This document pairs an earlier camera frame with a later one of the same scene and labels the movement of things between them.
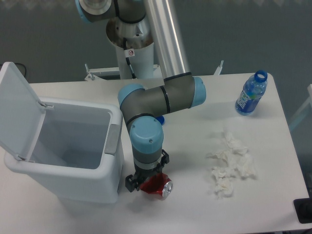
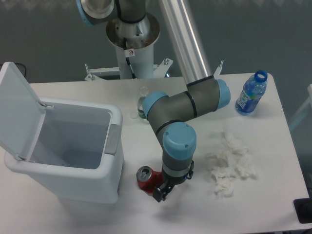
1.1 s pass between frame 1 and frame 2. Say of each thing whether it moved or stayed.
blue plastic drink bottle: stayed
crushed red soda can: stayed
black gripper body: moved
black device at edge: stayed
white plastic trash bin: stayed
